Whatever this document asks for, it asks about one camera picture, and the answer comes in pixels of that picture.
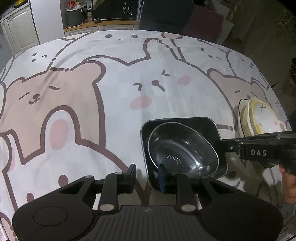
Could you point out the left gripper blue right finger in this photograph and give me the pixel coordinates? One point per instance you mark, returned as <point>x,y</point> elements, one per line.
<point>180,186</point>

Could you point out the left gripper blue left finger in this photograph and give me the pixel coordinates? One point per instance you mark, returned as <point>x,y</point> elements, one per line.
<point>114,185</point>

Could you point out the yellow-rimmed lemon bowl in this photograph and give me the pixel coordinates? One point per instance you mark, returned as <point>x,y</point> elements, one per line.
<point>263,119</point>

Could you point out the cream two-handled ceramic bowl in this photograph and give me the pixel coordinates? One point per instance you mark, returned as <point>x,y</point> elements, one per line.
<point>247,121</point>

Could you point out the round stainless steel bowl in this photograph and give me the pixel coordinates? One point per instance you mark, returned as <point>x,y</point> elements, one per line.
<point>182,150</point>

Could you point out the rectangular steel container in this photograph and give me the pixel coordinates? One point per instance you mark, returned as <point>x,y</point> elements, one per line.
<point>205,126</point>

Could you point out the person right hand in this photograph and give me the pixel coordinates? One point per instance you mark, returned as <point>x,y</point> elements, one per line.
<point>289,185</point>

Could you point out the cartoon bear tablecloth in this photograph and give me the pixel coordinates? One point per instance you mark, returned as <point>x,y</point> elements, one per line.
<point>74,106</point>

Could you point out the maroon chair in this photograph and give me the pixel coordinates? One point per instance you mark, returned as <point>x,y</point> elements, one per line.
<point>204,24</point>

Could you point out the wooden low drawer unit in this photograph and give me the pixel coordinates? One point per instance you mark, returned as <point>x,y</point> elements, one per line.
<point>91,26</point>

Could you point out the dark blue chair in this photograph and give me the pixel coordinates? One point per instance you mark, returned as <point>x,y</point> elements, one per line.
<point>165,16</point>

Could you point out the grey trash bin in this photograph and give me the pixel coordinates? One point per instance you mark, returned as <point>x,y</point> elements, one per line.
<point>75,16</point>

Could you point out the black have a nice day cabinet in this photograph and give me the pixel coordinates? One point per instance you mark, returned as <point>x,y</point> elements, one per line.
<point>106,10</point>

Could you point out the white kitchen cabinets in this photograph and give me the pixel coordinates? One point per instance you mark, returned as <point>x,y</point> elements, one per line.
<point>19,29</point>

